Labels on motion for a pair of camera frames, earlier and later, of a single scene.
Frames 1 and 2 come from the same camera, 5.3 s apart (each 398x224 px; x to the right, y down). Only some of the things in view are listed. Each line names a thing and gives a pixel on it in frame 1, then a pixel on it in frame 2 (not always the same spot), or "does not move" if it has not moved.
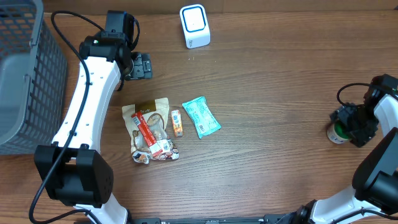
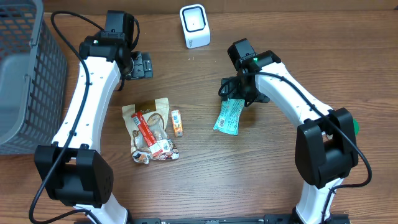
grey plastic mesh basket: [33, 79] does not move
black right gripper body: [347, 117] → [230, 90]
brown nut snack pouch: [157, 115] does not move
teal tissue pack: [204, 121] → [229, 117]
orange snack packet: [177, 123] does not move
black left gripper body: [142, 66] does not move
